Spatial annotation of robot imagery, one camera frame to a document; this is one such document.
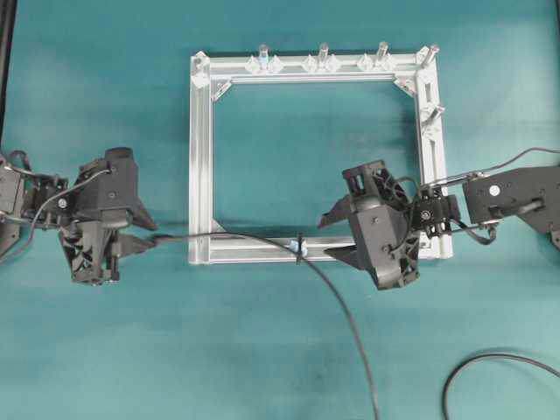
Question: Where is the clear acrylic peg right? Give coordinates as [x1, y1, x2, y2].
[356, 41, 396, 73]

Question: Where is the clear acrylic corner peg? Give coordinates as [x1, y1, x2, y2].
[190, 51, 211, 88]
[416, 44, 440, 69]

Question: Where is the clear peg with blue tape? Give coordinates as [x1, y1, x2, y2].
[245, 44, 284, 74]

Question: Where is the clear acrylic side peg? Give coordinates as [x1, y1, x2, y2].
[420, 105, 445, 129]

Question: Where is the black USB cable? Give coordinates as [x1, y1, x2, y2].
[150, 234, 560, 420]

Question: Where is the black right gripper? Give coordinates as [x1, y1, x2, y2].
[318, 160, 418, 290]

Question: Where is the clear acrylic peg middle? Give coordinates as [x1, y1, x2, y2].
[301, 42, 341, 74]

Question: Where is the black string loop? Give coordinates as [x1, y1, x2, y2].
[293, 229, 307, 265]

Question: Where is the aluminium extrusion frame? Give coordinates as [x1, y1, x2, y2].
[187, 48, 447, 265]

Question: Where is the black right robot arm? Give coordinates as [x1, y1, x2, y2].
[319, 160, 559, 290]

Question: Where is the black vertical rail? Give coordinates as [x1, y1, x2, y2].
[1, 0, 18, 133]

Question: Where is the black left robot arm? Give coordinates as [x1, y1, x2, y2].
[1, 147, 157, 285]

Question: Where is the grey right arm cable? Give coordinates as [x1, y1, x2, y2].
[422, 147, 560, 189]

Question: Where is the clear acrylic left corner peg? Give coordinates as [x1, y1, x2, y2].
[190, 51, 211, 88]

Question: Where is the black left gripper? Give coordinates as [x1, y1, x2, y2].
[59, 147, 158, 285]

